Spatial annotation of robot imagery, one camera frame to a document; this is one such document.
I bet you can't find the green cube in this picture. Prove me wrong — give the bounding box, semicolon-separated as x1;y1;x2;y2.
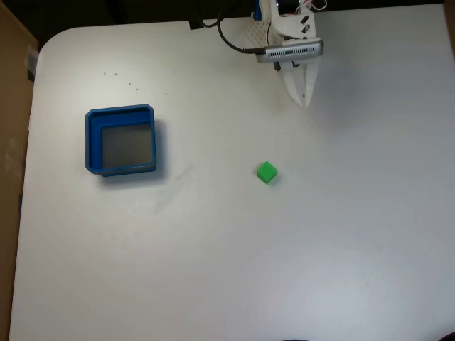
255;160;278;185

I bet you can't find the blue open box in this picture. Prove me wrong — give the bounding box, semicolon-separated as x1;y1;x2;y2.
85;103;159;178

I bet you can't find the silver camera box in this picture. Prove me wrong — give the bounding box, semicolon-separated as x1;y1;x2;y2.
256;39;325;65

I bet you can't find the white perforated base bracket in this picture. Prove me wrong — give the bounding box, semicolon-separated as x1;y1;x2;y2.
246;19;273;49

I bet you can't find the black camera cable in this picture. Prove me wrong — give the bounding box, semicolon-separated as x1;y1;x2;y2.
198;6;267;56

